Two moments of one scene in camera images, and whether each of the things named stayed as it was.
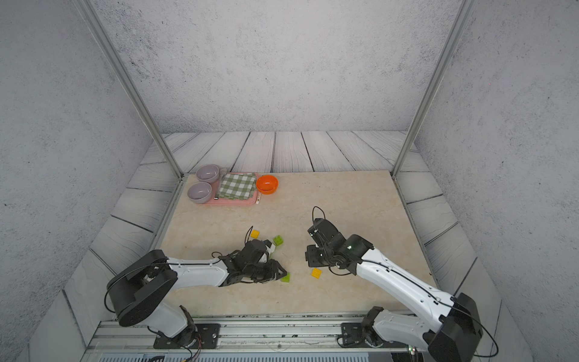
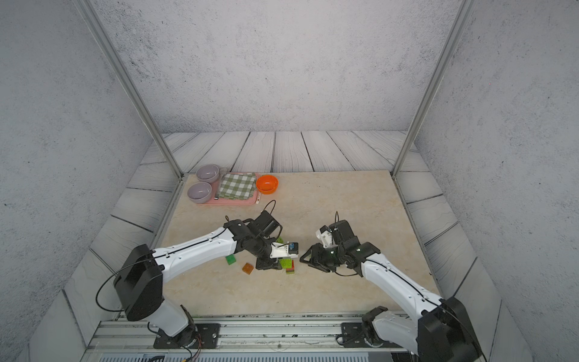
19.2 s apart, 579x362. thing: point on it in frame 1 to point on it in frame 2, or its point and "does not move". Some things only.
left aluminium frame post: (108, 43) does not move
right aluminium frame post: (433, 87) does not move
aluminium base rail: (283, 338) does not move
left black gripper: (274, 265) to (273, 263)
